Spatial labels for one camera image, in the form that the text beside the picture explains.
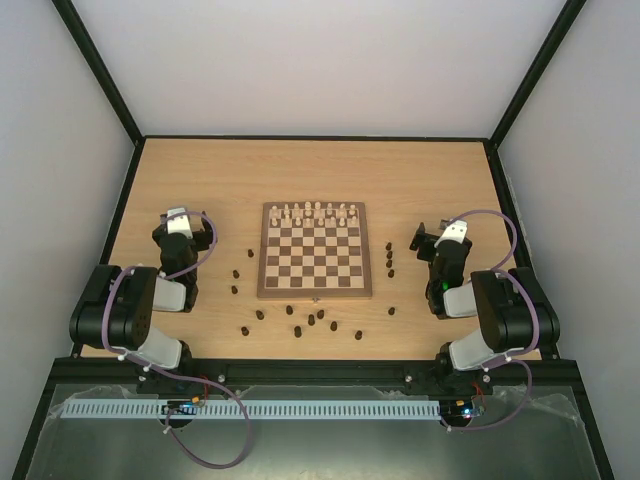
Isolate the wooden chess board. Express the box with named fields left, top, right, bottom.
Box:
left=257, top=200, right=373, bottom=300

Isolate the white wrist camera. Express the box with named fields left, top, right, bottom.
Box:
left=165, top=207, right=193, bottom=239
left=434, top=220, right=468, bottom=247

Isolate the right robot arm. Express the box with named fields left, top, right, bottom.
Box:
left=409, top=220, right=560, bottom=393

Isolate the black aluminium frame rail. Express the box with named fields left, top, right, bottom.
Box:
left=49, top=357, right=581, bottom=396

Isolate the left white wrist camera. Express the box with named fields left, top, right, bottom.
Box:
left=165, top=207, right=193, bottom=239

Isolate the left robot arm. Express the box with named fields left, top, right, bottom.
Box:
left=69, top=208, right=218, bottom=383

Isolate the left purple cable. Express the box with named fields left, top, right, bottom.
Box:
left=101, top=210, right=252, bottom=470

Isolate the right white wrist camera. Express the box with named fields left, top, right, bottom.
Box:
left=434, top=220, right=468, bottom=247

